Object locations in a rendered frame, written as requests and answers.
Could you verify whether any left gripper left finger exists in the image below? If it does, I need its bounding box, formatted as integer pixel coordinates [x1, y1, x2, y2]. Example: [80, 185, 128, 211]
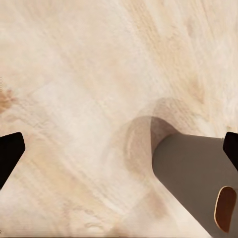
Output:
[0, 132, 25, 190]

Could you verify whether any trash can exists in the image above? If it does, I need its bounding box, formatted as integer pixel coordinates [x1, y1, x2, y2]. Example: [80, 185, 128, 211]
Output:
[152, 134, 238, 238]

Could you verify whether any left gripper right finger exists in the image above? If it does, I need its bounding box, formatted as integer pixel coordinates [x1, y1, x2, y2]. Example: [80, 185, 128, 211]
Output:
[223, 131, 238, 171]

